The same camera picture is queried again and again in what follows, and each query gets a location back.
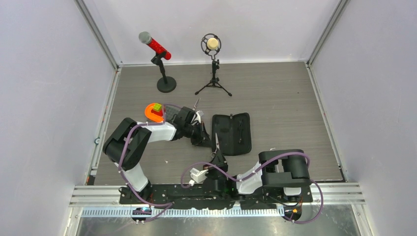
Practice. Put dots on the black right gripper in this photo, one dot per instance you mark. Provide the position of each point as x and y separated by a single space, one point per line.
219 159

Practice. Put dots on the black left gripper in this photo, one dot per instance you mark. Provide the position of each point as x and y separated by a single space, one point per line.
202 139

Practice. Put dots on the black tool pouch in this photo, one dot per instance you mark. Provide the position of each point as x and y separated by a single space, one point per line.
226 127

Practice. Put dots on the silver thinning scissors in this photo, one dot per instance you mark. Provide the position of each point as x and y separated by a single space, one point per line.
217 147

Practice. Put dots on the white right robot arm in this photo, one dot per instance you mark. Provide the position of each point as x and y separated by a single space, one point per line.
281 172

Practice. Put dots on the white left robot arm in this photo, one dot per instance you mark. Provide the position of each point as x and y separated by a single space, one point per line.
127 143

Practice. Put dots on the silver hair scissors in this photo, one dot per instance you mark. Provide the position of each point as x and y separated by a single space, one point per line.
196 104

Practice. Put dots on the red toy block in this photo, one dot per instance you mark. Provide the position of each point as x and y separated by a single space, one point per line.
159 113

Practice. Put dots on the lime green toy brick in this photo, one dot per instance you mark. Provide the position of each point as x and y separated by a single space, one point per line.
157 107

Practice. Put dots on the orange curved toy slide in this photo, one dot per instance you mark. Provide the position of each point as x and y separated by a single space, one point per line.
151 116

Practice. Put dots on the black round-base microphone stand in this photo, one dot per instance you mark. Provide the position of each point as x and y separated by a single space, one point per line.
165 84

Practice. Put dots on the black tripod microphone stand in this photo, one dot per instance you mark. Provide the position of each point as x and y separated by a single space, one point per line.
214 82

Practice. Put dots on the beige condenser microphone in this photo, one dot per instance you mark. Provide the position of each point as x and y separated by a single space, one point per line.
210 43

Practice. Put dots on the red handheld microphone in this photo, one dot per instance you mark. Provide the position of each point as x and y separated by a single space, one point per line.
146 38

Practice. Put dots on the grey studded base plate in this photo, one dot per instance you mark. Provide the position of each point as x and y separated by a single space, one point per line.
170 111

